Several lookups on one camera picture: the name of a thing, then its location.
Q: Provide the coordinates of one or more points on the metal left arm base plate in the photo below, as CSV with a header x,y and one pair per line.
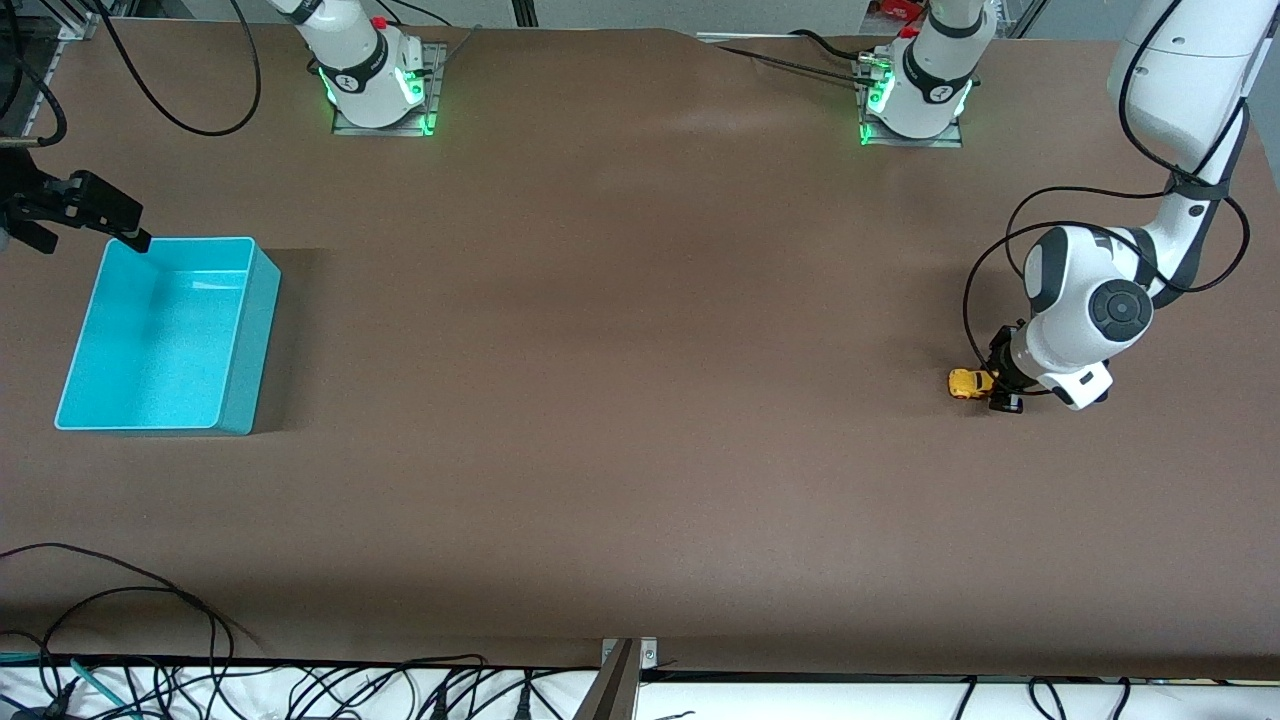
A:
x,y
915,143

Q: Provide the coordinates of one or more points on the red background object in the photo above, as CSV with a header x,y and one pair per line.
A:
x,y
897,9

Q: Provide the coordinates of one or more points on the turquoise plastic bin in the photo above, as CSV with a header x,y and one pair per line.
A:
x,y
150,340

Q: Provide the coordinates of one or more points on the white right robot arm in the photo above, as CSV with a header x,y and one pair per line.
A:
x,y
360,70

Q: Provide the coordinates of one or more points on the grey diagonal metal bar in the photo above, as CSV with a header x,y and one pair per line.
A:
x,y
612,690

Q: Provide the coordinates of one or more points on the aluminium frame profile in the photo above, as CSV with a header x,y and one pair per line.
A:
x,y
75,25
1025,15

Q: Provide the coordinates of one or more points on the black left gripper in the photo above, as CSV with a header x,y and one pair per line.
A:
x,y
1002,362

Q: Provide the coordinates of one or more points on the yellow beetle toy car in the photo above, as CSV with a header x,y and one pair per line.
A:
x,y
965,384

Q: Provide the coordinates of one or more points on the small metal bracket plate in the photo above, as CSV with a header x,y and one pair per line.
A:
x,y
648,655

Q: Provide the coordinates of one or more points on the black frame post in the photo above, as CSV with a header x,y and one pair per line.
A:
x,y
525,10

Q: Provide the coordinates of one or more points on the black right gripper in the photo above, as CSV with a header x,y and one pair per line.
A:
x,y
22,196

